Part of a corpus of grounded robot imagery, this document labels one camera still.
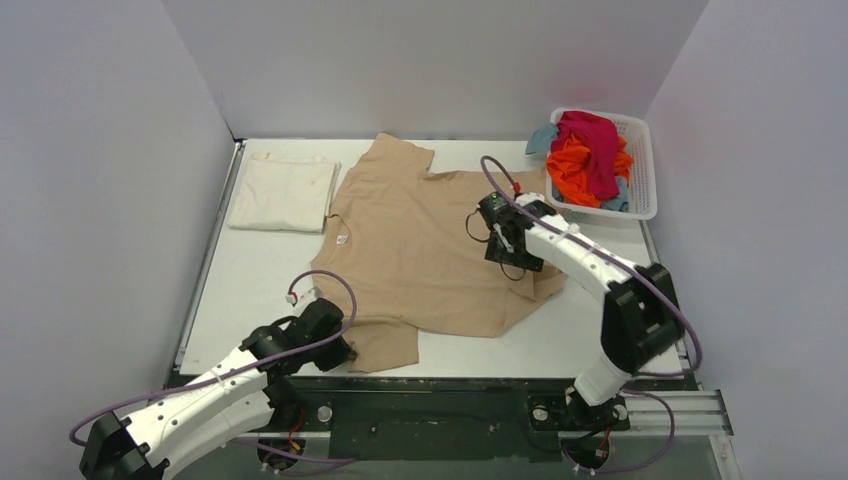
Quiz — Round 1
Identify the tan beige t shirt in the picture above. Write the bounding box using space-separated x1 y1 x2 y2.
311 134 566 373

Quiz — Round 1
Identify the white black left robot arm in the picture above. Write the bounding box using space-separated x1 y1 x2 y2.
79 298 352 479

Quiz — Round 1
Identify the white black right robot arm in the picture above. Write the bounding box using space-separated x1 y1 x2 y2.
477 192 686 429

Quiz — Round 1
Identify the orange cloth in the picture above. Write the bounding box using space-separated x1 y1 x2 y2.
546 136 634 213

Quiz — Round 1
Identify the teal blue cloth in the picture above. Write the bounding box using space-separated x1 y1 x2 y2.
525 123 631 214

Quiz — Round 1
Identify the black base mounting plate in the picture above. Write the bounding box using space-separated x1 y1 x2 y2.
165 376 697 465

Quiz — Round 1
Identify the folded cream t shirt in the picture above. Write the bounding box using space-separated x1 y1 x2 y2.
228 156 340 234

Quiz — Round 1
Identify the white perforated plastic basket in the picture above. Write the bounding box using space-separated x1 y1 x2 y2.
545 110 658 221

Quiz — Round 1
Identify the magenta red cloth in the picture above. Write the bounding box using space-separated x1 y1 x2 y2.
549 110 619 200

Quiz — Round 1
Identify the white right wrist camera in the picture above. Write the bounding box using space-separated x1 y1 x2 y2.
515 192 558 218

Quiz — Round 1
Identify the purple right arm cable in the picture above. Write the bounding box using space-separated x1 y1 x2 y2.
480 155 704 476

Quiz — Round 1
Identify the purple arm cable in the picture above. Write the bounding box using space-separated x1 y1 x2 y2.
68 269 359 448
480 155 704 476

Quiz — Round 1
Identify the aluminium rail frame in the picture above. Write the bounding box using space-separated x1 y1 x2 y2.
556 390 733 440

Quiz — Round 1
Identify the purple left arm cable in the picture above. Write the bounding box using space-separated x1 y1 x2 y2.
68 269 359 448

